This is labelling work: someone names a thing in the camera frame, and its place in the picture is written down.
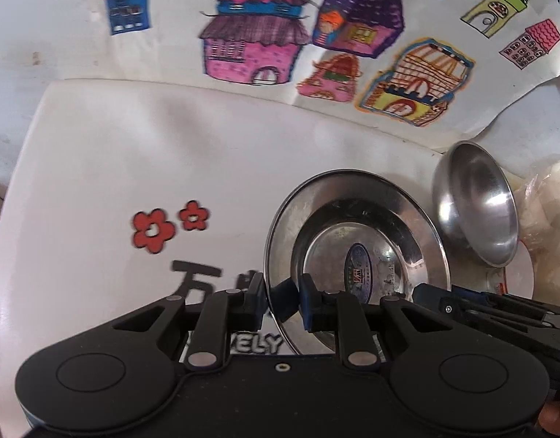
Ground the white bowl with red rim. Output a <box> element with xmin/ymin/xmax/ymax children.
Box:
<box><xmin>483</xmin><ymin>244</ymin><xmax>535</xmax><ymax>299</ymax></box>

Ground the cloth with colourful house drawings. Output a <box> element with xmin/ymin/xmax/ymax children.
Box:
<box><xmin>92</xmin><ymin>0</ymin><xmax>560</xmax><ymax>153</ymax></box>

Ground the stainless steel plate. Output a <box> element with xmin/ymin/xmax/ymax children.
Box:
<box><xmin>263</xmin><ymin>170</ymin><xmax>453</xmax><ymax>357</ymax></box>

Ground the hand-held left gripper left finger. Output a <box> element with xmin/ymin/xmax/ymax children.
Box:
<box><xmin>113</xmin><ymin>271</ymin><xmax>268</xmax><ymax>370</ymax></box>

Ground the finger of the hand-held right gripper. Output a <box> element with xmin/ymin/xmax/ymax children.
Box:
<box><xmin>414</xmin><ymin>283</ymin><xmax>468</xmax><ymax>319</ymax></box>
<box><xmin>451</xmin><ymin>287</ymin><xmax>491</xmax><ymax>304</ymax></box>

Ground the plastic bag of white buns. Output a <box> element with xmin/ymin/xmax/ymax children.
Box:
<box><xmin>508</xmin><ymin>157</ymin><xmax>560</xmax><ymax>308</ymax></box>

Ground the stainless steel bowl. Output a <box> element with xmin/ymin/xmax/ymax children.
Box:
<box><xmin>433</xmin><ymin>141</ymin><xmax>520</xmax><ymax>266</ymax></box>

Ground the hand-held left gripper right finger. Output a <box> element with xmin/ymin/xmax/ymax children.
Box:
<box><xmin>299</xmin><ymin>274</ymin><xmax>449</xmax><ymax>370</ymax></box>

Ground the white printed tablecloth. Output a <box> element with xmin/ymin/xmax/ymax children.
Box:
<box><xmin>0</xmin><ymin>80</ymin><xmax>536</xmax><ymax>438</ymax></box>

